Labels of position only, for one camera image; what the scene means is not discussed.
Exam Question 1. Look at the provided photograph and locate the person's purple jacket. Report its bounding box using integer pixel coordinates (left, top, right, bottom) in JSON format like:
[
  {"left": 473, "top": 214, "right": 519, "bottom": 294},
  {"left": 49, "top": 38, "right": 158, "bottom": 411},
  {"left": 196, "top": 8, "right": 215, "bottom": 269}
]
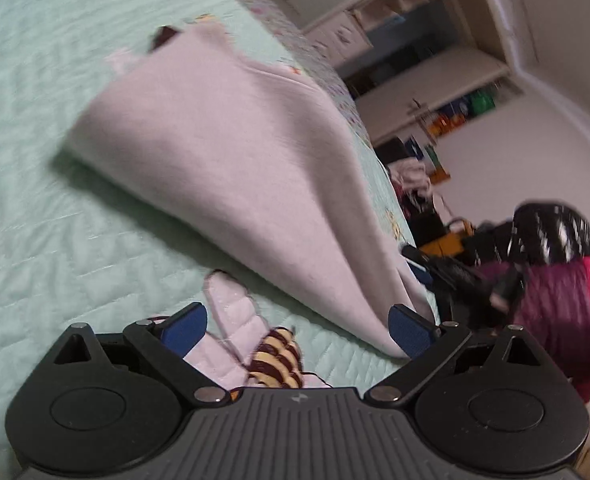
[{"left": 480, "top": 255, "right": 590, "bottom": 403}]

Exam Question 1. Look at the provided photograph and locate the grey and maroon sweatshirt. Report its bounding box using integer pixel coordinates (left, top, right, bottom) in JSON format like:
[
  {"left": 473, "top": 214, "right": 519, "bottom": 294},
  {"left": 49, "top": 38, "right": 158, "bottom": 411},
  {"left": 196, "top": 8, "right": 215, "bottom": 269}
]
[{"left": 65, "top": 22, "right": 438, "bottom": 361}]

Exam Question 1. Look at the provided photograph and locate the pile of clothes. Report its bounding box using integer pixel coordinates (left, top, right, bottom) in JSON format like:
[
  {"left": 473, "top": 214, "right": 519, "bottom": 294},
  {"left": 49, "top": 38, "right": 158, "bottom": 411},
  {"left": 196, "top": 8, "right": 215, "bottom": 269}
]
[{"left": 390, "top": 157, "right": 440, "bottom": 221}]

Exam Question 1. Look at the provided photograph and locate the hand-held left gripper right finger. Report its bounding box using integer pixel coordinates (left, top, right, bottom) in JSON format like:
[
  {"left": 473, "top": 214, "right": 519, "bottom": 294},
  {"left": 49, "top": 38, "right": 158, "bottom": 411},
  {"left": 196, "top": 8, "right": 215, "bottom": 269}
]
[{"left": 365, "top": 304, "right": 548, "bottom": 408}]

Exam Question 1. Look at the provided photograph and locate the black glossy cloth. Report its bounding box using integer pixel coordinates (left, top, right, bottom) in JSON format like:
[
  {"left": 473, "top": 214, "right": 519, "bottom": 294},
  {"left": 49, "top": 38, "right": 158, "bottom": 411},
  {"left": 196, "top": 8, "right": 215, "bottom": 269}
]
[{"left": 512, "top": 202, "right": 590, "bottom": 266}]

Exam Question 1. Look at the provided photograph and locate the bee print quilted bedspread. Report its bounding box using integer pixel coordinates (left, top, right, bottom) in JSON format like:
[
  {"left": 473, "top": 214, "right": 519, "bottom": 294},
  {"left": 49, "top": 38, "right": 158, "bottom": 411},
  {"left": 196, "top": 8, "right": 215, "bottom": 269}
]
[{"left": 0, "top": 0, "right": 440, "bottom": 466}]

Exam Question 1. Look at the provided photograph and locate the white drawer cabinet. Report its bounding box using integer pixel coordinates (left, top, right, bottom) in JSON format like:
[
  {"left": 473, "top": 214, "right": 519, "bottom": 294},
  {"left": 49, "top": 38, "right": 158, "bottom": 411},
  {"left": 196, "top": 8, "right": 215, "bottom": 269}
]
[{"left": 305, "top": 10, "right": 373, "bottom": 68}]

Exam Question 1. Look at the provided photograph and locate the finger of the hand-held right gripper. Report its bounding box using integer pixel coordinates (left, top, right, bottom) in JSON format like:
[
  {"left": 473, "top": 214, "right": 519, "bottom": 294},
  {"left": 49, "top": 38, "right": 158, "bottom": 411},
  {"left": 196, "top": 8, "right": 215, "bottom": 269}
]
[{"left": 401, "top": 244, "right": 443, "bottom": 292}]

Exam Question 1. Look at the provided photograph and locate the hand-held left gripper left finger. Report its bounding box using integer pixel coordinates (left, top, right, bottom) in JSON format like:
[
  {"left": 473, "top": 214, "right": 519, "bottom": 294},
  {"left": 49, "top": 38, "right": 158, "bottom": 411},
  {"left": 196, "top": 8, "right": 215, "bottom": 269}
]
[{"left": 45, "top": 302, "right": 232, "bottom": 408}]

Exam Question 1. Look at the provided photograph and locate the pale blue wardrobe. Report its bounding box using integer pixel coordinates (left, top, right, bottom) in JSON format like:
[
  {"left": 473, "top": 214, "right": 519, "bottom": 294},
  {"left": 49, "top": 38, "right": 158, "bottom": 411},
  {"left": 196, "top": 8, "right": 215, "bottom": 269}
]
[{"left": 200, "top": 0, "right": 526, "bottom": 146}]

